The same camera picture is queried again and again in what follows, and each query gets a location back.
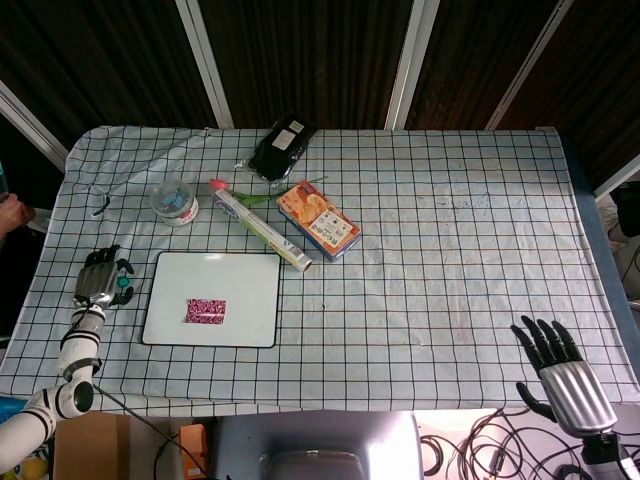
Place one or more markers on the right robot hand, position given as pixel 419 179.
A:
pixel 567 382

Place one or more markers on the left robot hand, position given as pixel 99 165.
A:
pixel 100 277

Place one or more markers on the small teal round object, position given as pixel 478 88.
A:
pixel 123 283

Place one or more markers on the red patterned rectangular packet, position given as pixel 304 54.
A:
pixel 206 311

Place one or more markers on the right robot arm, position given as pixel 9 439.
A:
pixel 607 457

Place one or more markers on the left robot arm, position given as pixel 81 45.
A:
pixel 55 380

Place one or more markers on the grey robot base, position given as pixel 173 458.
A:
pixel 315 445

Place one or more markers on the white board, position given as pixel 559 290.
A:
pixel 212 299

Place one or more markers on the clear plastic jar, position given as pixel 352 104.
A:
pixel 174 202

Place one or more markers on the person's hand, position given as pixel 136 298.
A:
pixel 12 212

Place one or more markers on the cling film roll box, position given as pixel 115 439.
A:
pixel 260 231

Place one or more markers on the cardboard box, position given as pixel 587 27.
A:
pixel 95 445

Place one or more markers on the pink artificial tulip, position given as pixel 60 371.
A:
pixel 260 195

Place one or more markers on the orange device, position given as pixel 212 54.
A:
pixel 194 450

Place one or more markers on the checkered tablecloth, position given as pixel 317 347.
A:
pixel 380 280

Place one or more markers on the black packaged item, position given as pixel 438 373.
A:
pixel 280 147

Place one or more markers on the orange biscuit box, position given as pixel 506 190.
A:
pixel 319 220

